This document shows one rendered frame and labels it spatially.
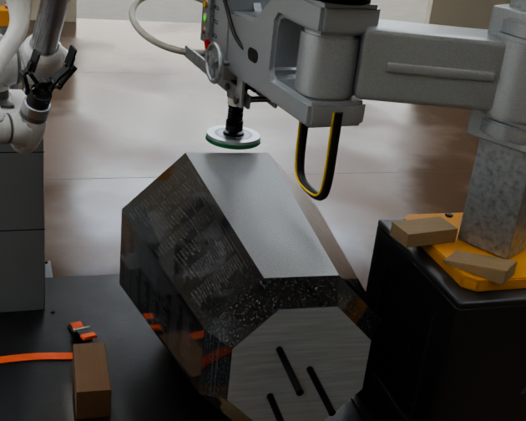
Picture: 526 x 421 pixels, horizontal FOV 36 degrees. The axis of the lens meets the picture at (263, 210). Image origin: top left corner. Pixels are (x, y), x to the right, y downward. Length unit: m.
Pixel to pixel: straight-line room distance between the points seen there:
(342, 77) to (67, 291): 1.83
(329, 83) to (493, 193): 0.66
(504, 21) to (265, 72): 0.76
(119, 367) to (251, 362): 1.05
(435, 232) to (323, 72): 0.67
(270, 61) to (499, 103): 0.73
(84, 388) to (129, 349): 0.46
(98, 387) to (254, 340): 0.86
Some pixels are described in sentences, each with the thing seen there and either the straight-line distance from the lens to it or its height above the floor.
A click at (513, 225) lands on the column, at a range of 2.67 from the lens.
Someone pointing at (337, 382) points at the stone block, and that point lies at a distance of 2.41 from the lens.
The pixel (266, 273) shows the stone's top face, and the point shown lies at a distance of 2.26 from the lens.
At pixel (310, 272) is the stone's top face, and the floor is 0.82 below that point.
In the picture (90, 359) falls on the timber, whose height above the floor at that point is 0.14.
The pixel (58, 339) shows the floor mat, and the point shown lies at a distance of 3.41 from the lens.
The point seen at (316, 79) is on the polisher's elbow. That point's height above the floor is 1.30.
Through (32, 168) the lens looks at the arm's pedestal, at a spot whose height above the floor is 0.67.
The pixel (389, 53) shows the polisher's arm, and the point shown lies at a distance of 2.42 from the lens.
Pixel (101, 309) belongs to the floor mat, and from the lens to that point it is 3.60.
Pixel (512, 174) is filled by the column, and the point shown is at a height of 1.06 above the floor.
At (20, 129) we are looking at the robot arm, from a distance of 2.73.
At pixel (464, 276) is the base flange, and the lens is 2.55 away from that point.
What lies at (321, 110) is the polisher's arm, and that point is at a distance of 2.41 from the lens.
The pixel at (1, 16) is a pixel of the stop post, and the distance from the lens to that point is 4.22.
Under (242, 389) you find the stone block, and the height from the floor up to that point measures 0.51.
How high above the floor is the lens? 1.90
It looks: 24 degrees down
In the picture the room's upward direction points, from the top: 6 degrees clockwise
